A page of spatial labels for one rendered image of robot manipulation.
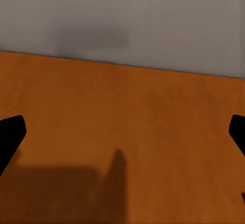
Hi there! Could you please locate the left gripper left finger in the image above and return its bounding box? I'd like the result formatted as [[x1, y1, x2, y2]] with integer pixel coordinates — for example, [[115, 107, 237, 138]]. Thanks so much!
[[0, 115, 27, 176]]

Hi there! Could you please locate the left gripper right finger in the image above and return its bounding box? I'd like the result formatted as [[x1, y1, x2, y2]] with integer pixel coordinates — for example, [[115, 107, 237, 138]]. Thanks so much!
[[229, 115, 245, 156]]

